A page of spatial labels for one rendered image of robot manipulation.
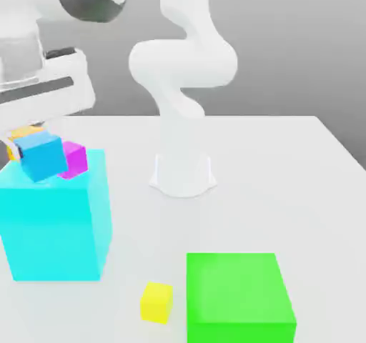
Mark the small orange cube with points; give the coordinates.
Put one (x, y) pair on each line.
(24, 131)

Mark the large cyan box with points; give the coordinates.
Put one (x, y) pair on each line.
(51, 228)

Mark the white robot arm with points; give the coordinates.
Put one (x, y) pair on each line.
(183, 71)

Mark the large green box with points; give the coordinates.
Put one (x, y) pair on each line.
(237, 294)

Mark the small yellow cube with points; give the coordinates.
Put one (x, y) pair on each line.
(155, 303)

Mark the small blue cube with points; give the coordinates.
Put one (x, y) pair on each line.
(41, 157)

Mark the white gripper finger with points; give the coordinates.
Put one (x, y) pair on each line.
(17, 152)

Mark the small magenta cube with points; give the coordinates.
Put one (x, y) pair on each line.
(75, 158)

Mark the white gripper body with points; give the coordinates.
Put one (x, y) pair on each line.
(43, 103)

